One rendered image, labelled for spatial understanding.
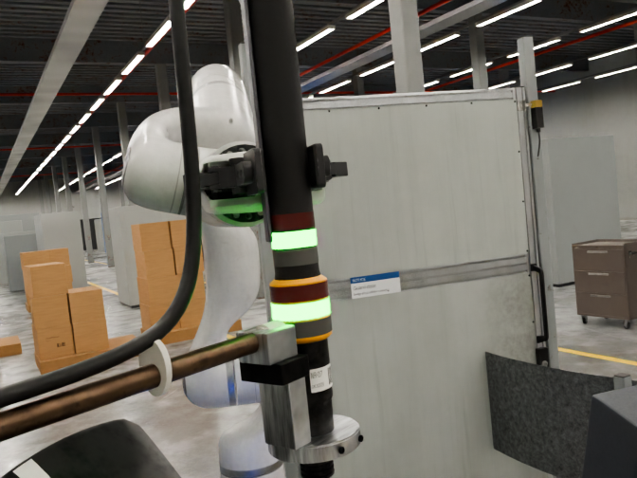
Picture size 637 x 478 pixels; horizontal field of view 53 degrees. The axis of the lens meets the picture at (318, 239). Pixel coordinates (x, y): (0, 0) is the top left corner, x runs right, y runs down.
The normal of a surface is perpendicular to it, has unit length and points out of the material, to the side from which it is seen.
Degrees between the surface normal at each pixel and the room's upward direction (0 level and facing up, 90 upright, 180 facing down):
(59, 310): 90
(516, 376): 90
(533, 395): 90
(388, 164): 91
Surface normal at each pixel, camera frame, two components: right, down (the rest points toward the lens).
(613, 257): -0.85, 0.11
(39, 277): 0.52, 0.00
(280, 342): 0.79, -0.04
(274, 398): -0.61, 0.11
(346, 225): 0.30, 0.02
